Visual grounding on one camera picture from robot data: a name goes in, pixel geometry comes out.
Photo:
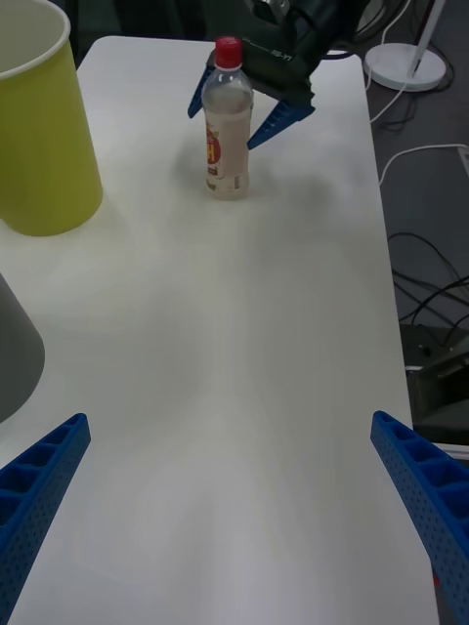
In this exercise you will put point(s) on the grey plastic bin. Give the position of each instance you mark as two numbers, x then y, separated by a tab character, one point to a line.
17	351

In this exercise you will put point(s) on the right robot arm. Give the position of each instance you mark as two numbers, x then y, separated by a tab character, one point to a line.
342	19

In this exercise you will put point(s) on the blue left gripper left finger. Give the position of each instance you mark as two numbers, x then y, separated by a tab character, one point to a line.
34	493

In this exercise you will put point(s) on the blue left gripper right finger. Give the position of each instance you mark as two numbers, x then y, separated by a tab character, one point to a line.
430	493

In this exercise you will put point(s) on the black box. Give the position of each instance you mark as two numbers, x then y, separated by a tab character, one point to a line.
439	386

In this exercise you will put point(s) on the clear bottle with red cap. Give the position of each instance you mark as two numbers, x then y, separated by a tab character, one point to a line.
227	146

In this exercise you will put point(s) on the yellow-green plastic bin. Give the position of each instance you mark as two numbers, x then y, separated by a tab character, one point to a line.
44	146

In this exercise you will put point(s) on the white floor stand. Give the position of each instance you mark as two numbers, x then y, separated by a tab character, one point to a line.
403	66

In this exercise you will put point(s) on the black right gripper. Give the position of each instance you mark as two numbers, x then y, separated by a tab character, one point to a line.
281	68

